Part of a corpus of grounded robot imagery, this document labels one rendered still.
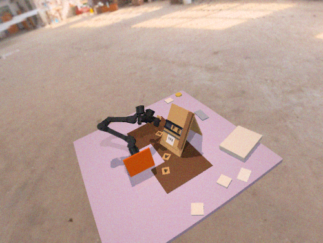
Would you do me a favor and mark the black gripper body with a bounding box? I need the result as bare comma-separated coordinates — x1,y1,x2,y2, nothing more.
143,112,160,127

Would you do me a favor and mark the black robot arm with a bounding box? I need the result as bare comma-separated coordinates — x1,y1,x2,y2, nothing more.
97,105,155,156

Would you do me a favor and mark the grey flat rectangular tile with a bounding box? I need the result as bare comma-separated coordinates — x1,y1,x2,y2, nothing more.
194,109,208,121

